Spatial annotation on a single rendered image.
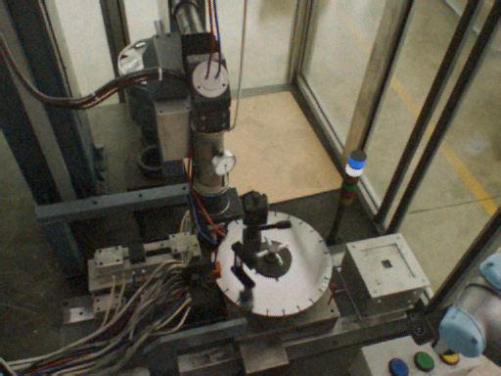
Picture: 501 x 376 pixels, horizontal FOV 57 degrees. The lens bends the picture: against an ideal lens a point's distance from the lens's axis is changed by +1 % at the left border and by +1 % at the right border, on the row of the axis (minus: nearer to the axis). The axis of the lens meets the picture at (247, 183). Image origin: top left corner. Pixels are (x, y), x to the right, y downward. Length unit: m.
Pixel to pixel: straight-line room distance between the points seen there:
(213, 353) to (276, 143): 0.89
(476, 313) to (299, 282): 0.50
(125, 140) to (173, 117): 1.04
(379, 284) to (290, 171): 0.61
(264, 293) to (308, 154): 0.77
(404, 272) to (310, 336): 0.32
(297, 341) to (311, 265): 0.23
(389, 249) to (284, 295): 0.38
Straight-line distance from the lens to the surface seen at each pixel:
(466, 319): 0.89
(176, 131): 0.89
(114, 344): 1.30
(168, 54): 0.92
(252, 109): 2.01
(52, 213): 1.31
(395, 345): 1.29
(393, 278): 1.38
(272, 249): 1.23
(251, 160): 1.78
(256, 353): 1.29
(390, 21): 1.43
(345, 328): 1.43
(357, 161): 1.26
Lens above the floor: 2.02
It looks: 48 degrees down
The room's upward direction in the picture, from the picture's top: 4 degrees clockwise
